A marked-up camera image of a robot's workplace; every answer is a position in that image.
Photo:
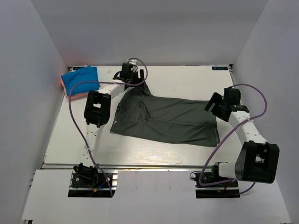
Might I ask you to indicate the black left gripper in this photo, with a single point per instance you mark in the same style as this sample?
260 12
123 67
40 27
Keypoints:
141 80

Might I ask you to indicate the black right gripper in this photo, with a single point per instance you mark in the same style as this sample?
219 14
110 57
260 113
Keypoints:
217 98

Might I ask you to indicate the dark grey t-shirt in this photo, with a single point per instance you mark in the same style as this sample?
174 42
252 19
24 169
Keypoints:
142 115

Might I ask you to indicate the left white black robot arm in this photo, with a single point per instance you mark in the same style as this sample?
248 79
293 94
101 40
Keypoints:
98 106

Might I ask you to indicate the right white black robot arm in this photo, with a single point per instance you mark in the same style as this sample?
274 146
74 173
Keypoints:
262 173

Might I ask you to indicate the blue logo sticker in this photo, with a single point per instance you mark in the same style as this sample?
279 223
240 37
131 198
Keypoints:
219 68

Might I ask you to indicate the folded blue t-shirt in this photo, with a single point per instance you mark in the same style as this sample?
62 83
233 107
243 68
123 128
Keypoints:
80 80

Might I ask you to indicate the folded pink t-shirt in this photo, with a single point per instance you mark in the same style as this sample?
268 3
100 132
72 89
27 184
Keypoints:
74 95

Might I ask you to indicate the white front cover board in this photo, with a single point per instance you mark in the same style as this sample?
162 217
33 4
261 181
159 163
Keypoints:
149 197

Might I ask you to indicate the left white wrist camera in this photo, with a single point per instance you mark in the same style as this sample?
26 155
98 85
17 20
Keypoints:
134 64

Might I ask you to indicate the aluminium table frame rail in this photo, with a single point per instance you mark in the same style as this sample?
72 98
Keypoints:
253 142

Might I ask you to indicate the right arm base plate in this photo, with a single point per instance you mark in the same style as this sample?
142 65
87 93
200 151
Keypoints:
214 191

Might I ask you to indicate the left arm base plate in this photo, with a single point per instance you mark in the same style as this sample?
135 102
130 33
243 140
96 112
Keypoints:
91 182

